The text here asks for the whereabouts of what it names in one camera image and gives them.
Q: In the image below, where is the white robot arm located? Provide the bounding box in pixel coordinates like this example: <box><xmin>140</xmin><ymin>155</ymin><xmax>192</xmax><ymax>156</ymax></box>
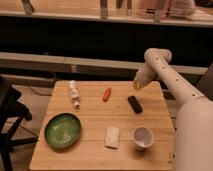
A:
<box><xmin>133</xmin><ymin>48</ymin><xmax>213</xmax><ymax>171</ymax></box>

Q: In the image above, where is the orange carrot toy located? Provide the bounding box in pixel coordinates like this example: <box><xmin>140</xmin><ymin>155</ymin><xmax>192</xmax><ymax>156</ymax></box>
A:
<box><xmin>103</xmin><ymin>87</ymin><xmax>111</xmax><ymax>102</ymax></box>

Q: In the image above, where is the black eraser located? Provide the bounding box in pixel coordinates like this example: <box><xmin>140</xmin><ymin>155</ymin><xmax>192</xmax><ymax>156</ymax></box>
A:
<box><xmin>128</xmin><ymin>96</ymin><xmax>142</xmax><ymax>114</ymax></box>

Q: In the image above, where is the black chair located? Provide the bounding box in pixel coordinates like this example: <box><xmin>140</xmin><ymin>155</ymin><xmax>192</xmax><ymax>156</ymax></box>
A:
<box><xmin>0</xmin><ymin>76</ymin><xmax>38</xmax><ymax>171</ymax></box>

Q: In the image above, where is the green plate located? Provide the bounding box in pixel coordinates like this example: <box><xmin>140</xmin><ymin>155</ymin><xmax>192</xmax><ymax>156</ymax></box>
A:
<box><xmin>44</xmin><ymin>113</ymin><xmax>81</xmax><ymax>150</ymax></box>

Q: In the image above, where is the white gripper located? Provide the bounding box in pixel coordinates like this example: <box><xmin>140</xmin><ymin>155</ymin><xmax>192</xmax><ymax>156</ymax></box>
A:
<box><xmin>133</xmin><ymin>65</ymin><xmax>156</xmax><ymax>90</ymax></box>

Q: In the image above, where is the white sponge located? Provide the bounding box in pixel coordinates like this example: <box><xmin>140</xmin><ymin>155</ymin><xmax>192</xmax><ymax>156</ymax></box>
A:
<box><xmin>105</xmin><ymin>127</ymin><xmax>120</xmax><ymax>149</ymax></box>

